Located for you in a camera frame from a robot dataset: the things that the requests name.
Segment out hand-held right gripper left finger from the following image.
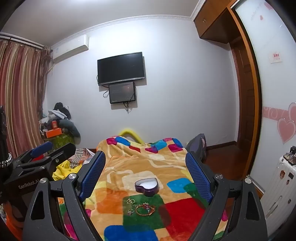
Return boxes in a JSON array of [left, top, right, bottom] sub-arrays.
[[22, 151, 107, 241]]

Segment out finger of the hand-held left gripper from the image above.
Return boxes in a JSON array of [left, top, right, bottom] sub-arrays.
[[14, 141, 54, 165], [22, 143, 77, 172]]

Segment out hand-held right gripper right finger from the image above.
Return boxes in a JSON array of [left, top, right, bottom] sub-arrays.
[[185, 151, 269, 241]]

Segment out purple heart-shaped jewelry box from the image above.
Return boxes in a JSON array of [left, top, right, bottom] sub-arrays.
[[135, 177, 160, 197]]

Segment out green patterned box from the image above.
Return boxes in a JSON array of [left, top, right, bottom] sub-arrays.
[[47, 133, 75, 154]]

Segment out yellow towel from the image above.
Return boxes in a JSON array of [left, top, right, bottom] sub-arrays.
[[52, 159, 78, 181]]

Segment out striped brown white cloth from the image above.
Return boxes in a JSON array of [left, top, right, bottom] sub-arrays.
[[68, 148, 96, 169]]

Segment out orange shoe box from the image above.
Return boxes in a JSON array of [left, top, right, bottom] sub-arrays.
[[45, 127, 63, 138]]

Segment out grey purple backpack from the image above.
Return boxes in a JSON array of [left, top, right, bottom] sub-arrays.
[[185, 133, 207, 163]]

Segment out pile of clothes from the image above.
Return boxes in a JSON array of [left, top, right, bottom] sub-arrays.
[[39, 102, 81, 142]]

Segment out colourful patchwork fleece blanket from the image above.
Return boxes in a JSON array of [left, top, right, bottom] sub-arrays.
[[0, 137, 230, 241]]

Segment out yellow curved foam tube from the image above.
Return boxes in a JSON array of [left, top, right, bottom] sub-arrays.
[[119, 128, 143, 143]]

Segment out striped red curtain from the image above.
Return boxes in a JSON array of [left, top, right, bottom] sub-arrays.
[[0, 32, 52, 160]]

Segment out brown wooden door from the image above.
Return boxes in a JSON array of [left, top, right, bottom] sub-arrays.
[[230, 35, 255, 149]]

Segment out white sticker-covered suitcase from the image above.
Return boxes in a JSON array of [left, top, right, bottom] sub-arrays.
[[261, 155, 296, 219]]

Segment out dark toiletries cluster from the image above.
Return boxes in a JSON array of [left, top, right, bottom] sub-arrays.
[[282, 146, 296, 165]]

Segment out white air conditioner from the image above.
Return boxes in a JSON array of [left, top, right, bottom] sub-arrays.
[[50, 34, 90, 64]]

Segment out frosted sliding door pink hearts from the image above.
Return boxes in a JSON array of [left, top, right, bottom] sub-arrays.
[[233, 0, 296, 200]]

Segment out red white paper notice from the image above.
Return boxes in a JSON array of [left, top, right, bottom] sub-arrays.
[[269, 52, 283, 63]]

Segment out wooden overhead cabinet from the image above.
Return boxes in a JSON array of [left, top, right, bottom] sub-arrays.
[[193, 0, 238, 44]]

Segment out black monitor cables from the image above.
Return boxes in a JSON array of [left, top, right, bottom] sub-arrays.
[[96, 75, 138, 114]]

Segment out small black wall monitor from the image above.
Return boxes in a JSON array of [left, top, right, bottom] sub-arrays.
[[109, 82, 136, 104]]

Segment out black wall television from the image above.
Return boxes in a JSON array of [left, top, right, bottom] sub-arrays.
[[97, 52, 146, 86]]

